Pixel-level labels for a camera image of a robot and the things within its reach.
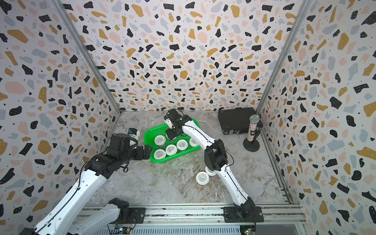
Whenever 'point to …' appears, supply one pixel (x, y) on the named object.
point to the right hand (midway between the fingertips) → (171, 134)
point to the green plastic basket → (158, 148)
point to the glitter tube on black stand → (252, 143)
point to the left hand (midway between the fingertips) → (145, 147)
